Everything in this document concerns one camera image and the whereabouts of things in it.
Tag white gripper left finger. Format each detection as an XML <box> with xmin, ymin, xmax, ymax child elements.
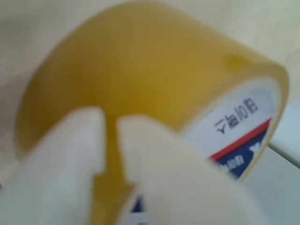
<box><xmin>0</xmin><ymin>105</ymin><xmax>106</xmax><ymax>225</ymax></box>

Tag big yellow tape roll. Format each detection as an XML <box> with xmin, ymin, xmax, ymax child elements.
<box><xmin>14</xmin><ymin>1</ymin><xmax>291</xmax><ymax>225</ymax></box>

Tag white flat object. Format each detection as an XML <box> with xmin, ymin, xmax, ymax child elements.
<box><xmin>269</xmin><ymin>97</ymin><xmax>300</xmax><ymax>170</ymax></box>

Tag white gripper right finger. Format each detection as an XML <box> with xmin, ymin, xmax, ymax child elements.
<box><xmin>116</xmin><ymin>114</ymin><xmax>250</xmax><ymax>225</ymax></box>

